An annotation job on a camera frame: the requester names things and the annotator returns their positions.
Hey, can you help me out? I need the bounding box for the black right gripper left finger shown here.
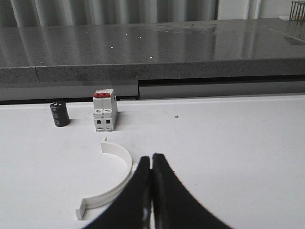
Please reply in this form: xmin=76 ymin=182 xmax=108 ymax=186
xmin=85 ymin=156 xmax=151 ymax=229

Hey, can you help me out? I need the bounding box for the white pipe clamp half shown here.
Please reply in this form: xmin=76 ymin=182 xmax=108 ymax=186
xmin=75 ymin=137 xmax=137 ymax=220

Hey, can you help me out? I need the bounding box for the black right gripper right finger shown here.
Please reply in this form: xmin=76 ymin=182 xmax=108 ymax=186
xmin=152 ymin=153 xmax=230 ymax=229

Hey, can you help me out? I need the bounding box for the black cylindrical capacitor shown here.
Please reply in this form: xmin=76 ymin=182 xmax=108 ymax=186
xmin=50 ymin=101 xmax=70 ymax=127

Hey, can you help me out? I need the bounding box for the grey stone counter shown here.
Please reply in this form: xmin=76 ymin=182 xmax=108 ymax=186
xmin=0 ymin=17 xmax=305 ymax=101

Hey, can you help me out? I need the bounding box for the white red circuit breaker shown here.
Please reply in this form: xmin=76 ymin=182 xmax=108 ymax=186
xmin=92 ymin=89 xmax=118 ymax=132

